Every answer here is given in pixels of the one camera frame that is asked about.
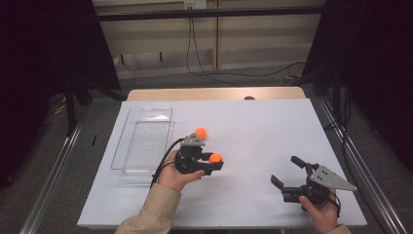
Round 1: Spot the black horizontal bar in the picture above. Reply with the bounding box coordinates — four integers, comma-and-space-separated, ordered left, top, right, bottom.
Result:
95, 5, 325, 22

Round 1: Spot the person's left hand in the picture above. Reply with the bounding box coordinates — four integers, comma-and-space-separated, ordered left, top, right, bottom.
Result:
156, 149, 207, 193

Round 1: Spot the black metal stand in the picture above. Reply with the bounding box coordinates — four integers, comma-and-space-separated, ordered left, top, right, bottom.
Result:
62, 77, 129, 137

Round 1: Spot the white wall socket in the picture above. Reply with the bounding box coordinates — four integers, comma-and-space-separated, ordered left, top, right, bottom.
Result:
183, 0, 207, 10

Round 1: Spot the aluminium rail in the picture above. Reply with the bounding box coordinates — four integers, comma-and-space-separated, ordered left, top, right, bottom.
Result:
19, 123, 82, 234
318, 97, 407, 234

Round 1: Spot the white board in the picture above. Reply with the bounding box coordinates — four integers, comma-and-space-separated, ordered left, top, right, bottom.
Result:
76, 97, 368, 228

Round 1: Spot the right hand-held gripper black cable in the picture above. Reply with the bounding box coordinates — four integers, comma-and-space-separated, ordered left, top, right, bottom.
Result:
327, 189, 342, 218

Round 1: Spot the clear plastic container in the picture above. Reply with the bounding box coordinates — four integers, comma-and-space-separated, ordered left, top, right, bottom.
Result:
110, 105, 175, 186

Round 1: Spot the person's right hand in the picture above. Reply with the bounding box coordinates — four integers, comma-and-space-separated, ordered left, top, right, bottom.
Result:
298, 189, 339, 233

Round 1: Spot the wooden table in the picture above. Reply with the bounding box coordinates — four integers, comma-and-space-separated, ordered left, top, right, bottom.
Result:
126, 86, 307, 101

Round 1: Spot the black curtain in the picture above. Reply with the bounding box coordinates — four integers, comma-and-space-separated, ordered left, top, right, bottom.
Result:
303, 0, 413, 174
0, 0, 121, 189

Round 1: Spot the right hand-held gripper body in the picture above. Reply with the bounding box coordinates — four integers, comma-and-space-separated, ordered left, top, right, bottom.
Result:
281, 164, 358, 207

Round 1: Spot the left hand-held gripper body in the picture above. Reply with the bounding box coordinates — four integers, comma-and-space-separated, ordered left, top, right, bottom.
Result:
174, 133, 212, 176

